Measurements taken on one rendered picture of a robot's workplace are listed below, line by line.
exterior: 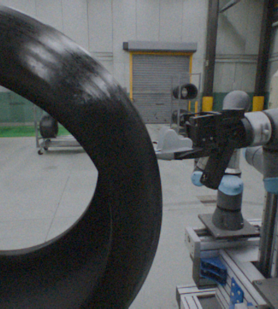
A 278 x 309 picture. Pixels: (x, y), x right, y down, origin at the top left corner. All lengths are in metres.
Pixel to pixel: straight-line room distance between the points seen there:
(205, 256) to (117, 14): 11.21
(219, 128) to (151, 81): 11.24
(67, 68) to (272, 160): 0.48
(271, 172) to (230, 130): 0.15
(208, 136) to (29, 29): 0.35
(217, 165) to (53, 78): 0.38
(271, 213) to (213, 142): 0.71
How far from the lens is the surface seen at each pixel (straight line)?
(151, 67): 11.78
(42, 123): 5.94
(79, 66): 0.32
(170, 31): 12.23
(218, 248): 1.38
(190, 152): 0.50
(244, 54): 13.42
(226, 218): 1.32
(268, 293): 1.04
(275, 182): 0.65
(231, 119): 0.55
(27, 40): 0.32
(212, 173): 0.56
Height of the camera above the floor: 1.35
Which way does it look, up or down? 13 degrees down
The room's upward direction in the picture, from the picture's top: straight up
